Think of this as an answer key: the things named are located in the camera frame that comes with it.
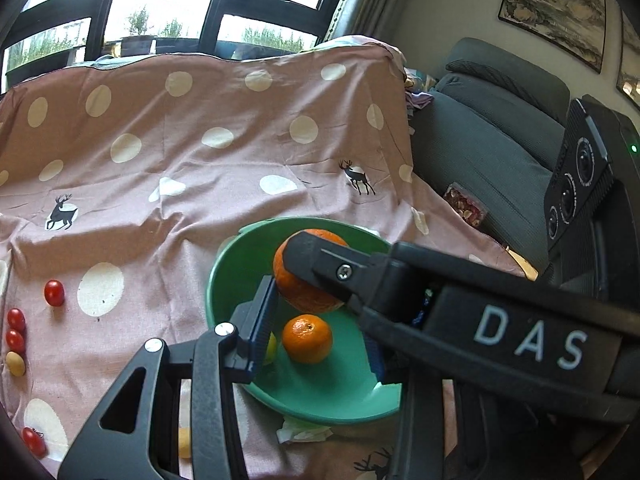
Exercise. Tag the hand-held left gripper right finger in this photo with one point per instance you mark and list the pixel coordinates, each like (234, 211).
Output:
(375, 360)

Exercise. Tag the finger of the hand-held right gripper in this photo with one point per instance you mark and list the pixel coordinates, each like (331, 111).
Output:
(340, 270)

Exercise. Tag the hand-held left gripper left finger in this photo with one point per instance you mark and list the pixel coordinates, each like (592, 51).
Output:
(262, 330)

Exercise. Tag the green apple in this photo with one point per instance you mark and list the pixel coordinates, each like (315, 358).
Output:
(270, 350)

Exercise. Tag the green bowl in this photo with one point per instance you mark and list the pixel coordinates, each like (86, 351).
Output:
(345, 390)

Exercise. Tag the large orange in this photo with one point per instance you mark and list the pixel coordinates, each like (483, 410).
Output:
(300, 292)

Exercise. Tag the small orange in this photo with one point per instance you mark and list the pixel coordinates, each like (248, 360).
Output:
(307, 340)

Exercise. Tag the crumpled white tissue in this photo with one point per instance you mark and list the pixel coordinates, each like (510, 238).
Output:
(302, 431)

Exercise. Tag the small yellow tomato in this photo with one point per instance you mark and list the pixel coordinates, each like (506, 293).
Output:
(15, 364)
(185, 442)

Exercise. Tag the red snack box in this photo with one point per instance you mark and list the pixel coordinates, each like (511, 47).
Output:
(466, 205)

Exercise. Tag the pink polka-dot blanket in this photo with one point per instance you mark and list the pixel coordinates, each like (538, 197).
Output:
(200, 185)

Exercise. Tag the colourful cloth pile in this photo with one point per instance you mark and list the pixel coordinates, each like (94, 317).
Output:
(417, 95)

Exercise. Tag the grey sofa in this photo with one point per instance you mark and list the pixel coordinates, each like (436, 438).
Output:
(480, 125)

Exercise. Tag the round red tomato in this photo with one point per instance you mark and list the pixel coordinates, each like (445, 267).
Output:
(54, 293)

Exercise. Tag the red cherry tomato with stem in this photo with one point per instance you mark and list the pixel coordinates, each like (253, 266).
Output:
(34, 442)

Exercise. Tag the narrow landscape painting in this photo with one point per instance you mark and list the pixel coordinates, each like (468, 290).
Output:
(630, 65)

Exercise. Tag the dark planter box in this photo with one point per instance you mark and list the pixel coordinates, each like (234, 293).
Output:
(137, 45)

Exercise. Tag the large landscape painting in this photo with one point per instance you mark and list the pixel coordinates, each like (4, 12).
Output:
(552, 7)

